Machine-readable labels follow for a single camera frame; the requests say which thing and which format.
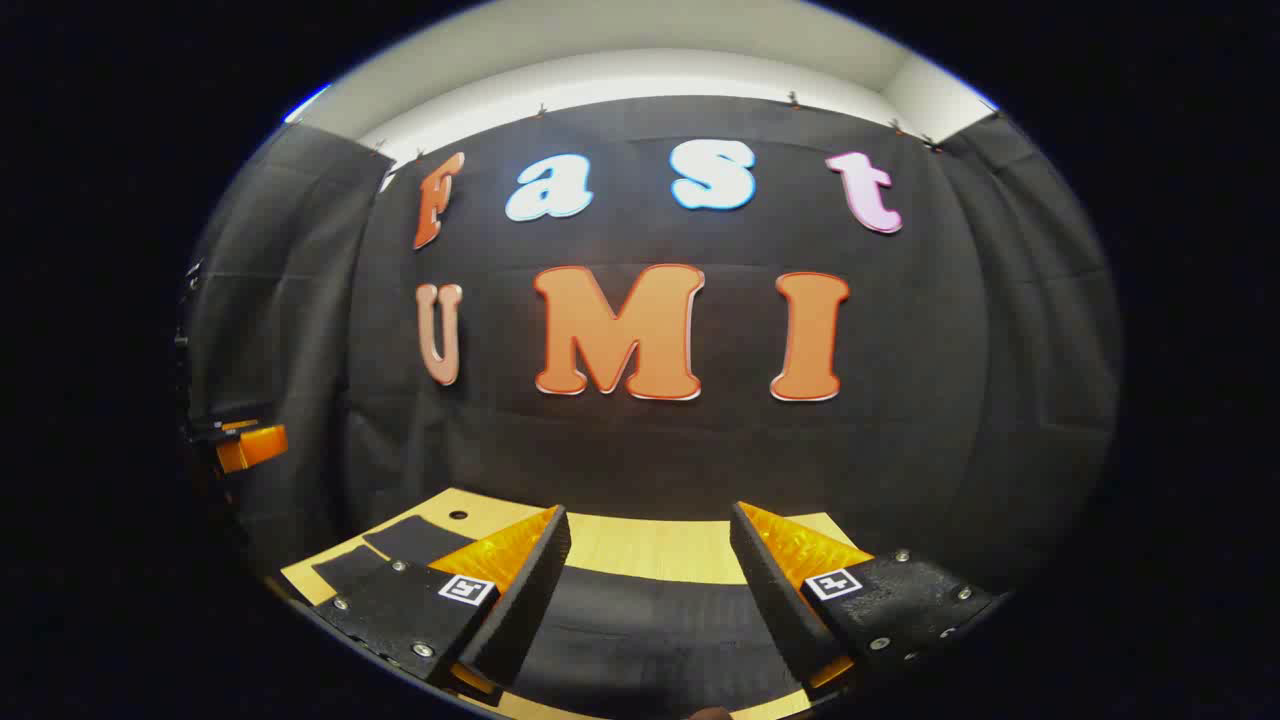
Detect dark grey jeans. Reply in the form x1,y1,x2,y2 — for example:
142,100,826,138
312,515,813,719

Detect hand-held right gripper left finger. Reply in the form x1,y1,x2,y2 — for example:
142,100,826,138
313,505,573,698

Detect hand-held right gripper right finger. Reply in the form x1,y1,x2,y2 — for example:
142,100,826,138
728,500,999,694

